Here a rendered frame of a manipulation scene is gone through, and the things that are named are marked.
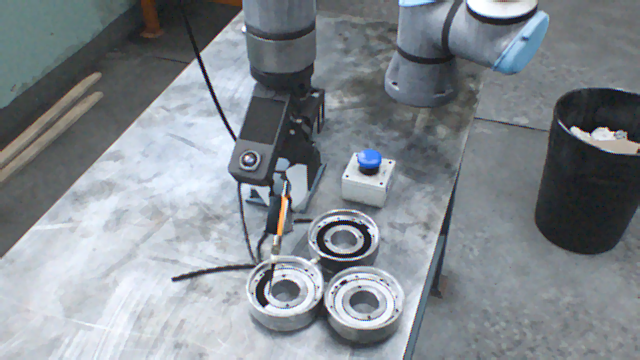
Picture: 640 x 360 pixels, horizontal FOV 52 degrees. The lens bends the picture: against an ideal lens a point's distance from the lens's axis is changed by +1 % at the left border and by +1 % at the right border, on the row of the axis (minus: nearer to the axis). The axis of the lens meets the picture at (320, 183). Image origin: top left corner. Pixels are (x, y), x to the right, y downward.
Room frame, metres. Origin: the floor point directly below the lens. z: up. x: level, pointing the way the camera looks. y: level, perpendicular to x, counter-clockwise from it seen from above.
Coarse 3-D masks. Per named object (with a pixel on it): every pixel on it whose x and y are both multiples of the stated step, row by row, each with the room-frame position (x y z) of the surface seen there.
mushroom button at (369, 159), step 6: (366, 150) 0.82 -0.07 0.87; (372, 150) 0.82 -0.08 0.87; (360, 156) 0.80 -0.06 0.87; (366, 156) 0.80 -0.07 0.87; (372, 156) 0.80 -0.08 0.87; (378, 156) 0.80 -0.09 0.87; (360, 162) 0.79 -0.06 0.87; (366, 162) 0.79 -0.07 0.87; (372, 162) 0.79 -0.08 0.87; (378, 162) 0.79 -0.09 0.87; (366, 168) 0.80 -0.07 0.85; (372, 168) 0.79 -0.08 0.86
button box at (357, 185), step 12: (348, 168) 0.81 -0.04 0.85; (360, 168) 0.80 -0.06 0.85; (384, 168) 0.81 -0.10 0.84; (348, 180) 0.78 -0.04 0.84; (360, 180) 0.78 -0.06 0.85; (372, 180) 0.78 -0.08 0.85; (384, 180) 0.78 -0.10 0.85; (348, 192) 0.78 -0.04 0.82; (360, 192) 0.77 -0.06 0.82; (372, 192) 0.77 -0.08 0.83; (384, 192) 0.77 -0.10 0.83; (372, 204) 0.77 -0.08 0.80
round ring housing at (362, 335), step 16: (352, 272) 0.60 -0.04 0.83; (368, 272) 0.60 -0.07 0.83; (384, 272) 0.59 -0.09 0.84; (336, 288) 0.57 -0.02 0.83; (352, 288) 0.57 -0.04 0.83; (368, 288) 0.57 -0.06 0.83; (400, 288) 0.56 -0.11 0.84; (352, 304) 0.56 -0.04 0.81; (368, 304) 0.57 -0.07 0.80; (384, 304) 0.55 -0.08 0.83; (400, 304) 0.55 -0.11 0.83; (336, 320) 0.51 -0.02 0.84; (368, 320) 0.52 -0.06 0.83; (400, 320) 0.52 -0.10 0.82; (352, 336) 0.50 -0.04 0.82; (368, 336) 0.50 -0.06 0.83; (384, 336) 0.50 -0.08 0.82
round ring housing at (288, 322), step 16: (288, 256) 0.62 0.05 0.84; (256, 272) 0.60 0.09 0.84; (304, 272) 0.60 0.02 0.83; (320, 272) 0.59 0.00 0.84; (272, 288) 0.58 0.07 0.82; (288, 288) 0.59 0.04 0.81; (304, 288) 0.57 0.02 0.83; (320, 288) 0.57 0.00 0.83; (256, 304) 0.54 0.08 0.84; (272, 304) 0.55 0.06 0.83; (288, 304) 0.55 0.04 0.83; (320, 304) 0.55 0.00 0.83; (272, 320) 0.52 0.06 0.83; (288, 320) 0.52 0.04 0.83; (304, 320) 0.52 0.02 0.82
